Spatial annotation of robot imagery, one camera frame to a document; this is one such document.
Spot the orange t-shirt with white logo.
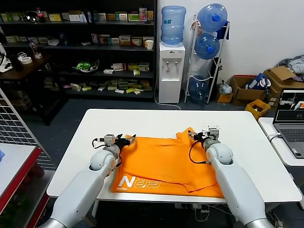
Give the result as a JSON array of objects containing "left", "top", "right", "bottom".
[{"left": 111, "top": 127, "right": 225, "bottom": 198}]

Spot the yellow plastic bin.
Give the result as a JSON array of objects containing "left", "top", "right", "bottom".
[{"left": 244, "top": 99, "right": 271, "bottom": 121}]

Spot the black cylinder flask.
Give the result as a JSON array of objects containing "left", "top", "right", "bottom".
[{"left": 9, "top": 52, "right": 24, "bottom": 71}]

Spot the red-edged white cart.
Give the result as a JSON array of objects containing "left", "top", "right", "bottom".
[{"left": 0, "top": 143, "right": 52, "bottom": 228}]

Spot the cardboard box with raised flap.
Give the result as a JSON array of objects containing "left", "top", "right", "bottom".
[{"left": 263, "top": 66, "right": 304, "bottom": 107}]

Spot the labelled blue water jug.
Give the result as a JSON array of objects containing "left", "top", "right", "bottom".
[{"left": 161, "top": 6, "right": 187, "bottom": 46}]

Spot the white laptop cable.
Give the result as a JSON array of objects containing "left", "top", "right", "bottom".
[{"left": 266, "top": 133, "right": 282, "bottom": 143}]

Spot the clear bottle with pink label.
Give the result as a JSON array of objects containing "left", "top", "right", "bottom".
[{"left": 28, "top": 39, "right": 39, "bottom": 57}]

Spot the yellow and white medicine box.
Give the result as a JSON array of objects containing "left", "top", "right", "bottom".
[{"left": 119, "top": 35, "right": 132, "bottom": 46}]

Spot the crumpled clear plastic bag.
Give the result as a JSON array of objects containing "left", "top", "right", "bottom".
[{"left": 218, "top": 80, "right": 232, "bottom": 95}]

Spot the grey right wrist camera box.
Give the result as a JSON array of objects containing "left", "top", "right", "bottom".
[{"left": 201, "top": 128, "right": 220, "bottom": 141}]

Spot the white wire grid panel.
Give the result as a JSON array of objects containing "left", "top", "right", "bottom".
[{"left": 0, "top": 87, "right": 51, "bottom": 159}]

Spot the white power strip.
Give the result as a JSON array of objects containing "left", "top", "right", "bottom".
[{"left": 174, "top": 203, "right": 209, "bottom": 211}]

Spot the small yellow cardboard box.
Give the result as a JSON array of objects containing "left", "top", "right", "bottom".
[{"left": 216, "top": 90, "right": 234, "bottom": 104}]

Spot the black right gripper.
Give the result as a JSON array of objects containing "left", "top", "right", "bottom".
[{"left": 188, "top": 130, "right": 209, "bottom": 144}]

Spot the open brown cardboard box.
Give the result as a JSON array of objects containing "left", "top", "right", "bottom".
[{"left": 229, "top": 75, "right": 267, "bottom": 106}]

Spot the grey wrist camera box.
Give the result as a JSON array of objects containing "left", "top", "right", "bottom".
[
  {"left": 99, "top": 134, "right": 116, "bottom": 146},
  {"left": 201, "top": 128, "right": 220, "bottom": 141}
]

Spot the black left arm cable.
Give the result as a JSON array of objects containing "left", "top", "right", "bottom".
[{"left": 92, "top": 137, "right": 123, "bottom": 167}]

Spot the white dispenser power cable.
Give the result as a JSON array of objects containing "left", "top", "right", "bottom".
[{"left": 154, "top": 77, "right": 181, "bottom": 111}]

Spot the pile of grey clothes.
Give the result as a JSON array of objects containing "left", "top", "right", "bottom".
[{"left": 275, "top": 54, "right": 304, "bottom": 82}]

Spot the shiny metal bowl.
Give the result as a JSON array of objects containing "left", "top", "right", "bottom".
[{"left": 25, "top": 10, "right": 39, "bottom": 23}]

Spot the blue bag with white handles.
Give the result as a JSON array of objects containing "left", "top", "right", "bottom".
[{"left": 245, "top": 73, "right": 272, "bottom": 90}]

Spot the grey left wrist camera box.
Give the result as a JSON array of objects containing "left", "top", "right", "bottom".
[{"left": 99, "top": 134, "right": 116, "bottom": 146}]

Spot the brown wooden desk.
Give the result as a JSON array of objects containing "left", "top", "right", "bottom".
[{"left": 0, "top": 53, "right": 69, "bottom": 126}]

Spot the green and white bag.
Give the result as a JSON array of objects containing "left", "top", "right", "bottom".
[{"left": 72, "top": 58, "right": 100, "bottom": 73}]

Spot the cola bottle with red label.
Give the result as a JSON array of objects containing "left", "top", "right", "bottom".
[{"left": 36, "top": 7, "right": 46, "bottom": 24}]

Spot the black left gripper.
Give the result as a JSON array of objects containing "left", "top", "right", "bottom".
[{"left": 115, "top": 134, "right": 137, "bottom": 152}]

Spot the white metal jug rack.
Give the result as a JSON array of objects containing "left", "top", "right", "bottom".
[{"left": 184, "top": 15, "right": 230, "bottom": 105}]

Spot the white water dispenser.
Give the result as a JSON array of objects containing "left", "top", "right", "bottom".
[{"left": 158, "top": 42, "right": 186, "bottom": 104}]

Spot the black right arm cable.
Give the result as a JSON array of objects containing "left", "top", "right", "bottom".
[{"left": 189, "top": 140, "right": 212, "bottom": 164}]

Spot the white side table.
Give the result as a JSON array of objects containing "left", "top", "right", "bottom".
[{"left": 257, "top": 117, "right": 304, "bottom": 166}]

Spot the grey open laptop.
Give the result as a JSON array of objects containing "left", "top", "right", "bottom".
[{"left": 273, "top": 88, "right": 304, "bottom": 159}]

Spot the black shelf unit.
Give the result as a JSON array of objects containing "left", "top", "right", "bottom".
[{"left": 0, "top": 0, "right": 158, "bottom": 103}]

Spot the dark blue hanging cloth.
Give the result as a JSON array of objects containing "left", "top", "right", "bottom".
[{"left": 215, "top": 21, "right": 230, "bottom": 40}]

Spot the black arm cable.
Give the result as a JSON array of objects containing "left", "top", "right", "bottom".
[
  {"left": 189, "top": 140, "right": 212, "bottom": 164},
  {"left": 92, "top": 137, "right": 123, "bottom": 167}
]

